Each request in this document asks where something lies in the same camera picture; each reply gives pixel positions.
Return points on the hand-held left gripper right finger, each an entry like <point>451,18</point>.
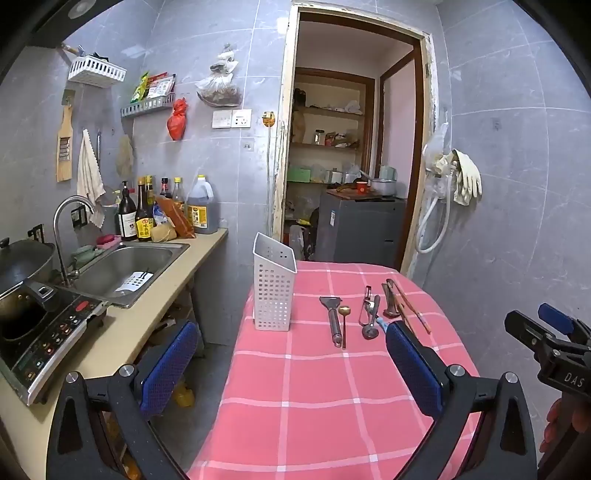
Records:
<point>411,364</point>

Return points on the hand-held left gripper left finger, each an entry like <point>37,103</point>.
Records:
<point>168,364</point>

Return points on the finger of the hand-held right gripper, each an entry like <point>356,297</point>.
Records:
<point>524,327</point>
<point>556,317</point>

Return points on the wooden chopstick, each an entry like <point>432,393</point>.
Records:
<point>402,310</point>
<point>415,314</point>

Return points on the round-headed metal utensil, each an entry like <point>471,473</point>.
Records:
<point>370,332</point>

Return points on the metal peeler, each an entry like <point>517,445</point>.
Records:
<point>367,305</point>

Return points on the gold spoon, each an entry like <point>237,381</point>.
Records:
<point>344,310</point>

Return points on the white perforated utensil holder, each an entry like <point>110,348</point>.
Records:
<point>272,300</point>

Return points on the person's right hand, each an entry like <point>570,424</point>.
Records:
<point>579,415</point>

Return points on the white slotted tray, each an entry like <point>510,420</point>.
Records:
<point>134,282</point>

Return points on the beige kitchen counter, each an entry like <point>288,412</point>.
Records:
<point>184,270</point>

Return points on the pink checked tablecloth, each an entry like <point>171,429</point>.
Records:
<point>323,406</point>

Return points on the steel sink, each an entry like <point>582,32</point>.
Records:
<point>111,272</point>

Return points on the induction cooktop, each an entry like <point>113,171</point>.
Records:
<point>51,341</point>

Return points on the tan wrapped bundle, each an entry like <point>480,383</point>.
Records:
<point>164,234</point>

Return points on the green soap dish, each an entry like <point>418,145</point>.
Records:
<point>85,256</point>

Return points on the pink sponge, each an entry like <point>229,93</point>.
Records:
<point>108,241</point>

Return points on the grey small fridge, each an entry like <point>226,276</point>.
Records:
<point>360,230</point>

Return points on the soy sauce bottle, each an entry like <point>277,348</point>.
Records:
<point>143,221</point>

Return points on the orange brown packet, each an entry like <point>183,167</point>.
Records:
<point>178,219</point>

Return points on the cooking oil jug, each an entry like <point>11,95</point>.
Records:
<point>203,207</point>

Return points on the cream rubber gloves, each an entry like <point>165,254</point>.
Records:
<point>466,177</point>

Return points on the yellow cap bottle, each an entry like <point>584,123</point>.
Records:
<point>178,196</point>

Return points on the steel faucet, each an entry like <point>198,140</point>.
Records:
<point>57,230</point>

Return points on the black wok with lid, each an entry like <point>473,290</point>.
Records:
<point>23,267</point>

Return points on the red cap dark bottle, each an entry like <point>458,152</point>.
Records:
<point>165,188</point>

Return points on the green label bottle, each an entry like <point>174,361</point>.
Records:
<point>149,189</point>

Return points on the white pot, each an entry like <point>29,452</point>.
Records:
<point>383,184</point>

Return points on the wooden cutting board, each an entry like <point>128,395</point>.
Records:
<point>346,193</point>

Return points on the red cup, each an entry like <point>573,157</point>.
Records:
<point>362,187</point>

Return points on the cream towel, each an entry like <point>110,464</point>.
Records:
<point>89,180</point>

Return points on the green box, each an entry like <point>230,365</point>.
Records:
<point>298,175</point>

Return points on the hanging metal utensil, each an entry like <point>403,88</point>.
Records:
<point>99,145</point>

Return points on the wooden grater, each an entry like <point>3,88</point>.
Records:
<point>64,147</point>

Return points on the red plastic bag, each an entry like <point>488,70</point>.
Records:
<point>178,122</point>

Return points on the glass jar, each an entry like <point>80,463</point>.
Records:
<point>319,137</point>

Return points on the wooden shelf unit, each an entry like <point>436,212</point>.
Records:
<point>332,110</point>

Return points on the clear bag of dried goods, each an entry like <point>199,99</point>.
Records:
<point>219,94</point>

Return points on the red white seasoning packet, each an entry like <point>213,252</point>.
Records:
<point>162,86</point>

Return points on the green snack packet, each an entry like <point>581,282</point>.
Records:
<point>139,87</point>

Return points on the small white plastic bag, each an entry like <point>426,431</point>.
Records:
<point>226,60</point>

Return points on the black range hood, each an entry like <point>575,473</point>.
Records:
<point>60,27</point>

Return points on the black wall socket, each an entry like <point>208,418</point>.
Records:
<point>79,216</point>

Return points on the clear plastic wall bag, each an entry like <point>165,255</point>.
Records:
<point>434,152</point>

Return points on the brown inner door frame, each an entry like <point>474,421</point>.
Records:
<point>418,115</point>

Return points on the white wall switch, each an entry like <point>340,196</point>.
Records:
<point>221,119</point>

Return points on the wooden door frame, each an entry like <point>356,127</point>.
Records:
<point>279,138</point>

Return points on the white wall socket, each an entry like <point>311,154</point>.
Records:
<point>241,118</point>

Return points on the grey wall rack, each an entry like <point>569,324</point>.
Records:
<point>143,107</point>

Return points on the orange wall hook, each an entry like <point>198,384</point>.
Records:
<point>268,118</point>

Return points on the white wall basket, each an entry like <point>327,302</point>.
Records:
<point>97,71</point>

